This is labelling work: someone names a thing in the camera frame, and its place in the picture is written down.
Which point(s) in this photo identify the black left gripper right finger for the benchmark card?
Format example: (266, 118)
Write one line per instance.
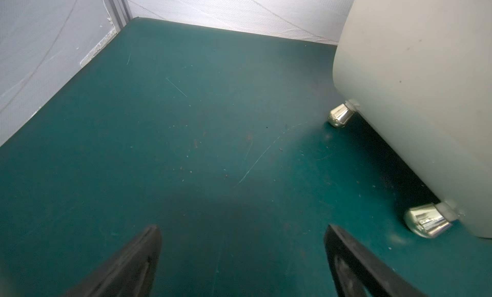
(356, 271)

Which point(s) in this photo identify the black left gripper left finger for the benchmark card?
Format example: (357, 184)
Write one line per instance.
(129, 272)

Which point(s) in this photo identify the cream round drawer cabinet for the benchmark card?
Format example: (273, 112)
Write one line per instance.
(419, 72)

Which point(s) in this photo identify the chrome cabinet foot front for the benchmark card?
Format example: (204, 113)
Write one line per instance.
(430, 220)

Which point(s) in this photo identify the chrome cabinet foot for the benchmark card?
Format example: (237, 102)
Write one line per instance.
(430, 220)
(340, 115)

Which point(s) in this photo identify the chrome cabinet foot rear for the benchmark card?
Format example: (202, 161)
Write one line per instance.
(340, 115)

